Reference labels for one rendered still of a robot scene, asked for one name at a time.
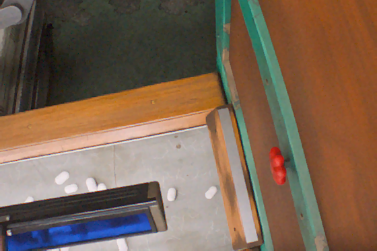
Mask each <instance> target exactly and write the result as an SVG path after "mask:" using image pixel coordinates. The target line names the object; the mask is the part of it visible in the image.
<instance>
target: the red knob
mask: <svg viewBox="0 0 377 251"><path fill-rule="evenodd" d="M269 160H270V162H269V163H270V164H269V167H270V170H271V172H272V175H273V179H274V181H275V182H276V183H277V184H278V185H283V184H285V181H286V177H285V175H286V174H287V170H286V168H290V167H291V166H290V162H289V160H288V159H284V157H283V155H282V154H281V150H280V149H279V148H278V147H272V148H271V150H270V152H269Z"/></svg>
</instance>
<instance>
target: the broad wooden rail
mask: <svg viewBox="0 0 377 251"><path fill-rule="evenodd" d="M226 104H227V102H226V96H225V93H224V87H223V83H222V80H221V75H220V74H219V73H218V72H215V73H208V74H204V75H198V76H194V77H187V78H183V79H176V80H172V81H169V82H165V83H158V84H154V85H147V86H144V87H137V88H133V89H130V90H126V91H122V92H116V93H112V94H106V95H102V96H95V97H92V98H86V99H82V100H76V101H72V102H66V103H63V104H57V105H53V106H48V107H44V108H39V109H35V110H29V111H26V112H20V113H17V114H11V115H8V116H7V115H5V116H0V164H4V163H7V162H8V163H11V162H16V161H20V160H23V159H32V158H35V157H40V156H42V157H44V156H48V155H53V154H57V153H65V152H69V151H75V150H78V149H88V148H92V147H97V146H101V145H107V144H111V143H113V144H115V143H121V142H125V141H131V140H135V139H141V138H145V137H152V136H156V135H163V134H166V133H173V132H176V131H183V130H187V129H191V128H195V127H201V126H205V125H207V124H206V121H205V117H206V116H207V115H208V114H209V113H211V112H212V111H213V110H214V108H215V107H216V106H222V105H226Z"/></svg>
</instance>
